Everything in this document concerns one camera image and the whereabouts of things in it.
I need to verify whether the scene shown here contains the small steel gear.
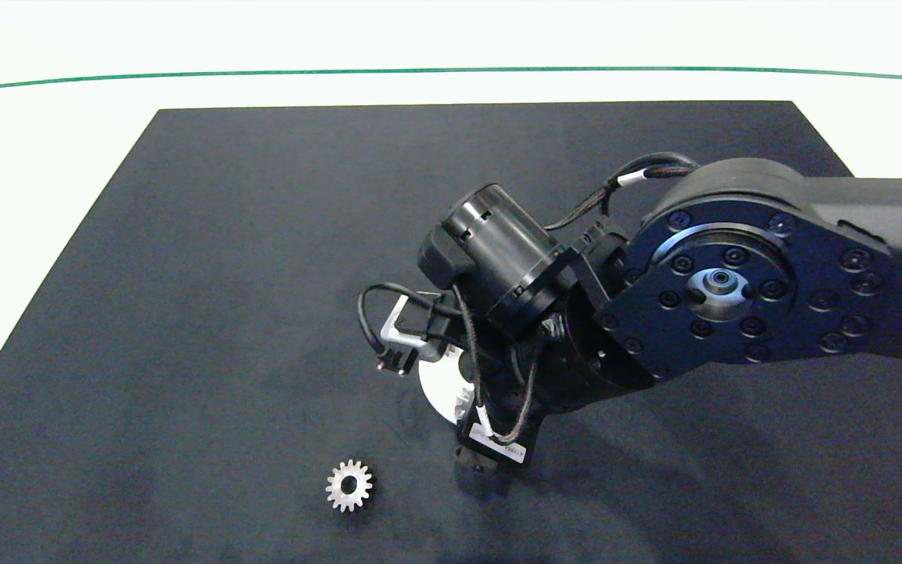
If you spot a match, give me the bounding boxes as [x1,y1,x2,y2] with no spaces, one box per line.
[325,459,374,513]

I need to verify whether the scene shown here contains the round white pin plate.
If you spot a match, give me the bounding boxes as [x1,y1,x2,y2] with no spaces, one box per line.
[417,348,473,428]

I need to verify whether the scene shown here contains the dark rectangular mat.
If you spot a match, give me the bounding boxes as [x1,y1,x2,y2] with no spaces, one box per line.
[0,100,902,564]

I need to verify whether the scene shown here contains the black cable with white tag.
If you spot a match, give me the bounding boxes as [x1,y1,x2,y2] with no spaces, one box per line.
[451,284,539,447]

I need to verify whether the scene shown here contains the boxy silver wrist camera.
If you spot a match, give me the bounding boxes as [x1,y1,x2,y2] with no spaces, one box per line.
[377,296,453,374]

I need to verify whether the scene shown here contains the black camera cable loop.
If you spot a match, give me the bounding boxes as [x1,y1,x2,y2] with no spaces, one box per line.
[357,282,452,369]

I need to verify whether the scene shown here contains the black arm cable white tag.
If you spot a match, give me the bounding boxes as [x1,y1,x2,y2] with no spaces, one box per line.
[545,152,700,232]

